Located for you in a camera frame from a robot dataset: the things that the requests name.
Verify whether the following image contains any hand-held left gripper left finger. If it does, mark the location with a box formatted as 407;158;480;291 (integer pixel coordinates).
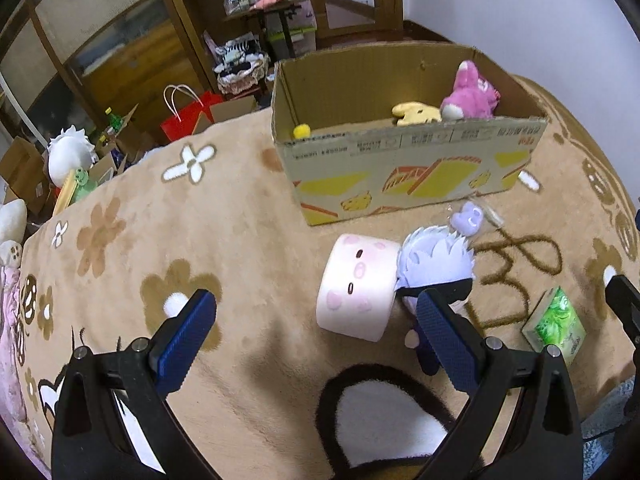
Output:
50;289;218;480

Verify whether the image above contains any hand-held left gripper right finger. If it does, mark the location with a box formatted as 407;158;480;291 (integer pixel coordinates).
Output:
414;290;585;480

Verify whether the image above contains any lavender-haired plush doll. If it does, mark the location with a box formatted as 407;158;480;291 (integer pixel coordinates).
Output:
394;224;476;377

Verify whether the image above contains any pink marshmallow face plush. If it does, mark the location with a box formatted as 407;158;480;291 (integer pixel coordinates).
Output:
315;233;402;344

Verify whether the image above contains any printed cardboard box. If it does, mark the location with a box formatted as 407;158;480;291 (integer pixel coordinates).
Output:
270;42;550;227

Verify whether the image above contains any pink plush bear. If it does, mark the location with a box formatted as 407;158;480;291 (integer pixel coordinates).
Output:
439;59;501;121

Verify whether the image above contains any green tissue packet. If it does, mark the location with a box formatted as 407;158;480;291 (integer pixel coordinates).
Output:
520;287;587;367

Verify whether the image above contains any grey-blue fuzzy cloth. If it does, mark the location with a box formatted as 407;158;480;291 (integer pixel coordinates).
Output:
581;379;637;445

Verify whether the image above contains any small purple bear charm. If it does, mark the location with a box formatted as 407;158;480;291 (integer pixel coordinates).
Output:
449;201;485;237

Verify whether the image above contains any pink crumpled cloth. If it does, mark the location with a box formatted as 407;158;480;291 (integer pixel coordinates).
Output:
0;265;32;428

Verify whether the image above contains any green and yellow plush toy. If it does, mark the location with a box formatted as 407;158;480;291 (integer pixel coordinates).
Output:
51;168;99;217

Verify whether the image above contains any white and brown plush cat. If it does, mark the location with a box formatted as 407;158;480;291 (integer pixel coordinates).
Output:
0;198;29;267

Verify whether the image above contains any cardboard box with bottles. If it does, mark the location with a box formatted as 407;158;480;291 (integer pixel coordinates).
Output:
94;104;153;177

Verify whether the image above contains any white-haired plush doll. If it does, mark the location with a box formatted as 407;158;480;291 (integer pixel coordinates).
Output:
47;127;99;186

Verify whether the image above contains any red paper bag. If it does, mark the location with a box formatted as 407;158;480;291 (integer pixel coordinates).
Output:
160;84;224;144

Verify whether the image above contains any green glass bottle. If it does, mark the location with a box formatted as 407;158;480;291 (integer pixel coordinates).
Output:
103;107;127;134

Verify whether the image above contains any flat brown cardboard carton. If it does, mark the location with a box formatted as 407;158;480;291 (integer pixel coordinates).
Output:
209;96;259;124

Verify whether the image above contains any lace basket with plush toys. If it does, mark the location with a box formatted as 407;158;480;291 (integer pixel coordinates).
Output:
215;34;272;96

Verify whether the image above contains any wooden sliding door wardrobe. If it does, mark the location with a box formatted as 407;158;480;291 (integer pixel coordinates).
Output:
0;0;213;133

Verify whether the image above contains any white storage bin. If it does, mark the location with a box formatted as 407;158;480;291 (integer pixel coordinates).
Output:
266;6;319;57

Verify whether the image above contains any small dark side table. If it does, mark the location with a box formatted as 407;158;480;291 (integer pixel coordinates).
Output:
224;0;321;61

